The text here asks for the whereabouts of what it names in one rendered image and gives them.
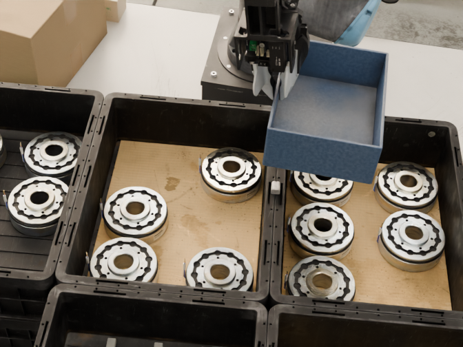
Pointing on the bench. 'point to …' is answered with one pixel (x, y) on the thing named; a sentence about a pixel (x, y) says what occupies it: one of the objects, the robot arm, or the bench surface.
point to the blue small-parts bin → (331, 114)
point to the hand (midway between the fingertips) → (277, 87)
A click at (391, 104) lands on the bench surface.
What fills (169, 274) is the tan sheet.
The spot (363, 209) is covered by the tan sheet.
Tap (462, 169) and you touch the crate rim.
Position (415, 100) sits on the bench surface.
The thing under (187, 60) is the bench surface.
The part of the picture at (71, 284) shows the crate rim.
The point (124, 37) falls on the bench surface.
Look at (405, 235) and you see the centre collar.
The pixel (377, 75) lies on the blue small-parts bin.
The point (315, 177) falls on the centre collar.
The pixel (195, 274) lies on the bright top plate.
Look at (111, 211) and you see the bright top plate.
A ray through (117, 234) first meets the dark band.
